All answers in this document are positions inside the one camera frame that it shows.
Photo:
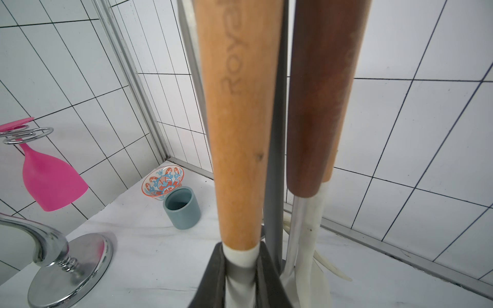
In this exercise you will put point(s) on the teal ceramic cup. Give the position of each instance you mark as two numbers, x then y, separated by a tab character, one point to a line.
182	208

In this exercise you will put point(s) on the cream spatula light wood handle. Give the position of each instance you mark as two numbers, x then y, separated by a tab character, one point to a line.
239	46

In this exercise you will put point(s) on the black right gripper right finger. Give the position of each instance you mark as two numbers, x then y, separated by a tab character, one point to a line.
269	289

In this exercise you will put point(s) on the grey metal hanging utensil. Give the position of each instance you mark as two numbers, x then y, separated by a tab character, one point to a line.
187	20

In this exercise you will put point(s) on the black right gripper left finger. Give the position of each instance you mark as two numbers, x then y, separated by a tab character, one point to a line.
211	290

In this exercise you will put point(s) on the grey utensil rack stand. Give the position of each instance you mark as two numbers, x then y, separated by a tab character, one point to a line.
274	196

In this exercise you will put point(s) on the chrome wine glass holder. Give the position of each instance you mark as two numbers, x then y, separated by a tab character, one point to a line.
68	269

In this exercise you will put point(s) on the pink plastic wine glass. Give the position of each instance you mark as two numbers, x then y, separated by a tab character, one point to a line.
53	183

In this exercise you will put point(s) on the cream utensil dark wood handle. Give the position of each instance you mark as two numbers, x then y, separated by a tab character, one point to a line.
327	39

